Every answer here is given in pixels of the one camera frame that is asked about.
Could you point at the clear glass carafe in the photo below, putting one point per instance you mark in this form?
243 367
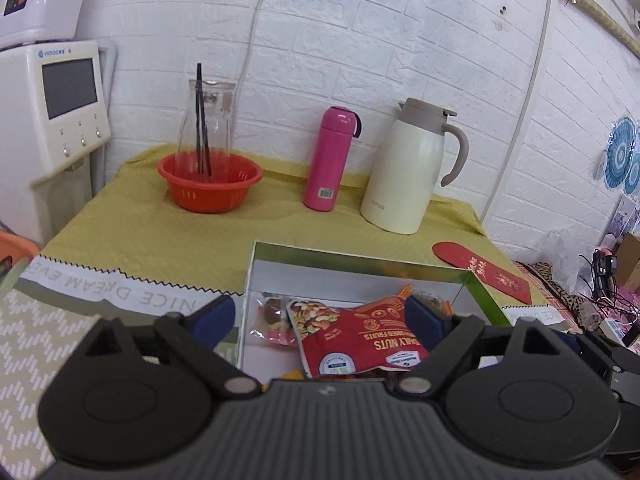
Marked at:
220 120

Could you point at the pink thermos bottle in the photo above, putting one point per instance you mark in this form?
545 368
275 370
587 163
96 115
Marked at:
327 160

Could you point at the red envelope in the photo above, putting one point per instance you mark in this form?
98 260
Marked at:
480 267

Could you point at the clear plastic bag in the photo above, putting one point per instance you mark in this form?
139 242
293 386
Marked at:
565 260

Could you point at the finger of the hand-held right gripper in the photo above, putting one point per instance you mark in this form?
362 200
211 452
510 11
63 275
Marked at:
592 352

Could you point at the orange snack packet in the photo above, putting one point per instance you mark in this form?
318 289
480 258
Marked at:
430 297

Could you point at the leopard print cloth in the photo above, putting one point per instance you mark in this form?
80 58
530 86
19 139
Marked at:
560 292

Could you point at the grey zigzag patterned mat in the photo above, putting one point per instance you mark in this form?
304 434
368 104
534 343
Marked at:
35 360

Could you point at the orange plastic stool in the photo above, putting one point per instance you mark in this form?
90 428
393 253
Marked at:
17 247

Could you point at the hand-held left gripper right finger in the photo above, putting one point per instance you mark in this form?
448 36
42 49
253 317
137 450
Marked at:
423 316

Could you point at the white extension socket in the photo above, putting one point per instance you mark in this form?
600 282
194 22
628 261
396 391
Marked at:
615 330

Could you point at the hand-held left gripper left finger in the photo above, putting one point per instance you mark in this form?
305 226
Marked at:
215 314

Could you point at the cream thermos jug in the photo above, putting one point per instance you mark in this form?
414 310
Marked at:
405 175

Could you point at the pink seed snack packet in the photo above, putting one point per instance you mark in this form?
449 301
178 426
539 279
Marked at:
272 320

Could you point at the yellow-green tablecloth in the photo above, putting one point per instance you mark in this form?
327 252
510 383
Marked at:
150 240

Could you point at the white wall pipe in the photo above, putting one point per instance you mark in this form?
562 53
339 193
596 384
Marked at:
525 100

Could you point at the red plastic basket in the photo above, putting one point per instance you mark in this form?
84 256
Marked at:
210 192

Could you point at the green cardboard box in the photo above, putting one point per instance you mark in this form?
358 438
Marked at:
350 270

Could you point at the blue round paper fans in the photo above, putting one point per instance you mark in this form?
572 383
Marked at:
622 155

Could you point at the black chopsticks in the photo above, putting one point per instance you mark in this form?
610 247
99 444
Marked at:
201 125

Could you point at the red nut snack packet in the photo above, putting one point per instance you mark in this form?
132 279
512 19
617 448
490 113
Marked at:
360 335

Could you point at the white dispenser with screen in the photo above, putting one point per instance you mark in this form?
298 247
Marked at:
50 125

